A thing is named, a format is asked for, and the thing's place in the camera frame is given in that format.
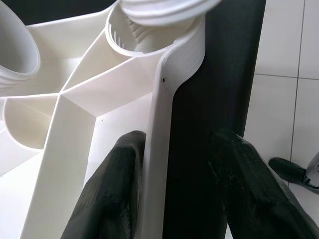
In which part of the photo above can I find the black tablecloth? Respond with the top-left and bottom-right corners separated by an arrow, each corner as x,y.
14,0 -> 265,239

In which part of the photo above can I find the white plastic table leg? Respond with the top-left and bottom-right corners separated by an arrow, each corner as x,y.
119,0 -> 221,27
0,0 -> 41,93

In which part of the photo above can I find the white plastic table top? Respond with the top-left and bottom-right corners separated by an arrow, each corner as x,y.
0,0 -> 207,239

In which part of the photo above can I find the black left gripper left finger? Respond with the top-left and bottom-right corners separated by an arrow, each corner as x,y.
61,129 -> 147,239

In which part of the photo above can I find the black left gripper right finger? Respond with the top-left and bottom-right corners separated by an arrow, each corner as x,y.
207,127 -> 319,239

